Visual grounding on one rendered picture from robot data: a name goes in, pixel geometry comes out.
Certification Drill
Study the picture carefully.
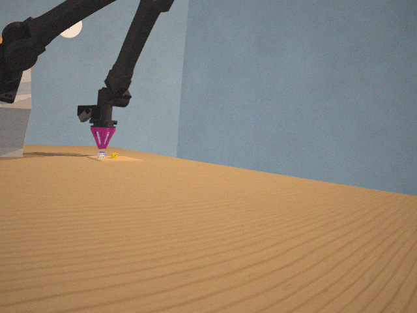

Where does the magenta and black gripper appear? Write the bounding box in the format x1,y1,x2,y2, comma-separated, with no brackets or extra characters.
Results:
89,104,117,149

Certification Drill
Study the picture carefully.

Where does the orange mat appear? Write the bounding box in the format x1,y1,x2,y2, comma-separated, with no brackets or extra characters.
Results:
88,156,143,162

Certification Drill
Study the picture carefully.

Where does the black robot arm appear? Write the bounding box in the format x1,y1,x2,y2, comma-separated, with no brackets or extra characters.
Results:
0,0,174,123

